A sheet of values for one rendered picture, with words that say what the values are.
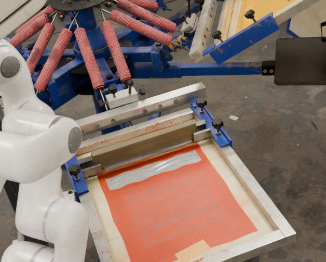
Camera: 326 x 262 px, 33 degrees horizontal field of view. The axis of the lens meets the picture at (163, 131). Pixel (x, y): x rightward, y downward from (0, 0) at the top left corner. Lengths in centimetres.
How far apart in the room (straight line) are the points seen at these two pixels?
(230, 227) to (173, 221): 19
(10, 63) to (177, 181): 89
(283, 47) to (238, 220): 115
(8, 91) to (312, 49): 165
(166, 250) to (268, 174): 173
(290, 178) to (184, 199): 155
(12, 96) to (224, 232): 80
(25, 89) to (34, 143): 47
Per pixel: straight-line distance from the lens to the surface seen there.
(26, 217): 117
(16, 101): 145
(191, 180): 199
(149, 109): 226
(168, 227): 184
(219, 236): 180
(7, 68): 133
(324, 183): 337
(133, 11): 267
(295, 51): 270
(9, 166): 99
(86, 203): 194
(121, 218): 191
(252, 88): 417
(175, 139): 209
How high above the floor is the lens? 229
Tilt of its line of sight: 37 degrees down
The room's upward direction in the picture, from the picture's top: 10 degrees counter-clockwise
